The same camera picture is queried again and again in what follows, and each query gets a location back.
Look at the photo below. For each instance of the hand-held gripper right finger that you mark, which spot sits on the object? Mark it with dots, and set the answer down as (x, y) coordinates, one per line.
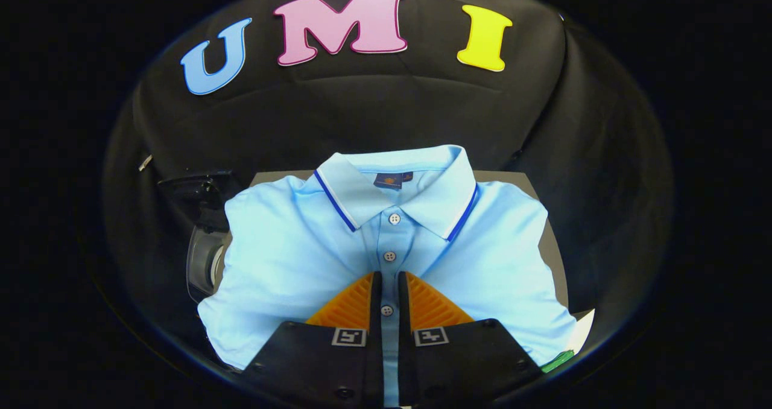
(404, 312)

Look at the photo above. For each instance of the silver metal clip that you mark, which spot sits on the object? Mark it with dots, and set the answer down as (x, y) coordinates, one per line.
(145, 163)

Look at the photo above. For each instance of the light blue polo shirt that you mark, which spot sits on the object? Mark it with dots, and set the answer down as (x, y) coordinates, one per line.
(277, 258)

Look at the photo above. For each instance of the green object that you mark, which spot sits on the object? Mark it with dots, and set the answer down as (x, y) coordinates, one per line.
(558, 361)

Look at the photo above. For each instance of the black backdrop cloth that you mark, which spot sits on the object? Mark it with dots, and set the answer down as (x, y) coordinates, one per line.
(362, 113)

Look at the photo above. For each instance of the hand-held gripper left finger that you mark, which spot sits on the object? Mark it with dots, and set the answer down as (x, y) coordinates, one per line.
(376, 312)

